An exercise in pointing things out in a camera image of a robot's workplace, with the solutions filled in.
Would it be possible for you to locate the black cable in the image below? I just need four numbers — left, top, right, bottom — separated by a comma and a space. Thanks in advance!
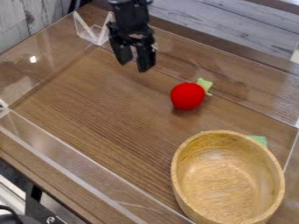
0, 204, 21, 224

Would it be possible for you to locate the green felt piece behind bowl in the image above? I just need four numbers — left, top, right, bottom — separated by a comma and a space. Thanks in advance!
247, 135, 267, 147

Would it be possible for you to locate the black table clamp bracket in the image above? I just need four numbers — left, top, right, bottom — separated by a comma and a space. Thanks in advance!
24, 185, 67, 224

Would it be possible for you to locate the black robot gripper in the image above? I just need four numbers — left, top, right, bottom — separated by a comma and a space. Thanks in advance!
107, 3, 156, 73

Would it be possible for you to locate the red felt strawberry toy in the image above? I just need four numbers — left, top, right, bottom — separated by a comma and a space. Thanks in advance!
171, 78, 214, 110

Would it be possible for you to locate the clear acrylic tray enclosure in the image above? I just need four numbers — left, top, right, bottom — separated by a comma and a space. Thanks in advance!
0, 5, 299, 224

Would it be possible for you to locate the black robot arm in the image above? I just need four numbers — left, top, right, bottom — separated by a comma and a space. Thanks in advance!
107, 0, 156, 73

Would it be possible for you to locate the wooden oval bowl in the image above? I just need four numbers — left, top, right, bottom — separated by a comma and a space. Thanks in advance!
171, 130, 286, 224

